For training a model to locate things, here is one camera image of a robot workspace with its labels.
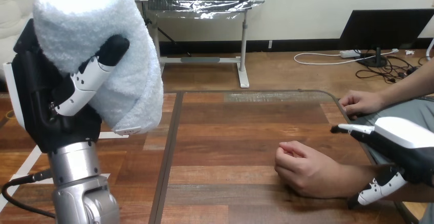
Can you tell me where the white desk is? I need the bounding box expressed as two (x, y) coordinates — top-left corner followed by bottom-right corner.
(131, 0), (250, 89)

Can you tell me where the black cable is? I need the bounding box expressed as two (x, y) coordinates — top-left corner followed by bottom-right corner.
(1, 169), (57, 219)

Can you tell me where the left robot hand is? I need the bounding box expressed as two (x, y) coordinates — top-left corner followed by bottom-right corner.
(3, 18), (142, 154)

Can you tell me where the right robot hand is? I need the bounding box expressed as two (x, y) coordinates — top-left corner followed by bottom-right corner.
(330, 116), (434, 210)

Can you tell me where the person's forearm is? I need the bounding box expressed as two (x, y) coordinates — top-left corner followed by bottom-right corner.
(379, 57), (434, 112)
(344, 163), (434, 204)

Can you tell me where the dark screen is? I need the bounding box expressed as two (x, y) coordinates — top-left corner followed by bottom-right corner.
(338, 9), (434, 69)

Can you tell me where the person's hand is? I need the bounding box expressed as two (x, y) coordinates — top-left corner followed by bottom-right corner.
(338, 91), (385, 120)
(274, 141), (350, 199)

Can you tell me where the white power strip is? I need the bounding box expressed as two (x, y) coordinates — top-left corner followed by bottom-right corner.
(339, 50), (361, 59)

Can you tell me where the white cushioned chair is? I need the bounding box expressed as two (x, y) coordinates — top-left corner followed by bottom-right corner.
(0, 0), (58, 81)

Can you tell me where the white towel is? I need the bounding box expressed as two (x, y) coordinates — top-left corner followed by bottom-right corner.
(33, 0), (164, 135)

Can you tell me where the tangle of cables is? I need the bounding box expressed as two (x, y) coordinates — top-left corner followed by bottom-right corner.
(293, 48), (432, 84)

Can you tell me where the person's body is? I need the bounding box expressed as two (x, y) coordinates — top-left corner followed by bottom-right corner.
(349, 95), (434, 224)

